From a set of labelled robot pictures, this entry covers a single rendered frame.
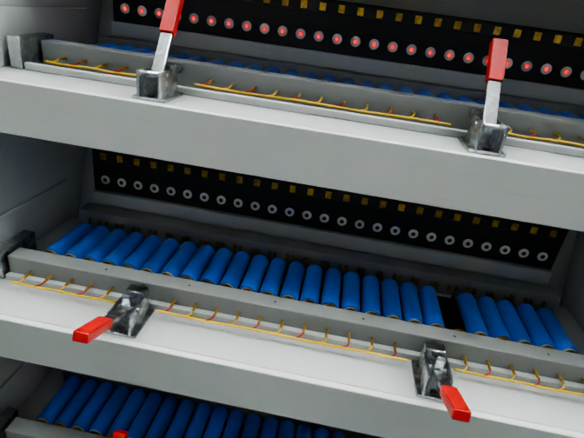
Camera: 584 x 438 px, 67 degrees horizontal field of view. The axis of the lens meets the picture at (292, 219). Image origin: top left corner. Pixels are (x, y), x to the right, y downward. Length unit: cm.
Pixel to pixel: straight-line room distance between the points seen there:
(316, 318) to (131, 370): 17
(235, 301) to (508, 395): 25
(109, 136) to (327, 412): 29
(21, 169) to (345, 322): 36
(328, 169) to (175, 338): 20
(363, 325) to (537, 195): 18
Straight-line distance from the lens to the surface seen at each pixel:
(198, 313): 43
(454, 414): 34
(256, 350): 40
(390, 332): 42
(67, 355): 45
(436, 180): 36
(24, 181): 54
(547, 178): 38
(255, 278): 45
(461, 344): 43
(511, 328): 49
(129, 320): 40
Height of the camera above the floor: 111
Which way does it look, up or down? 7 degrees down
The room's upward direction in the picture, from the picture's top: 9 degrees clockwise
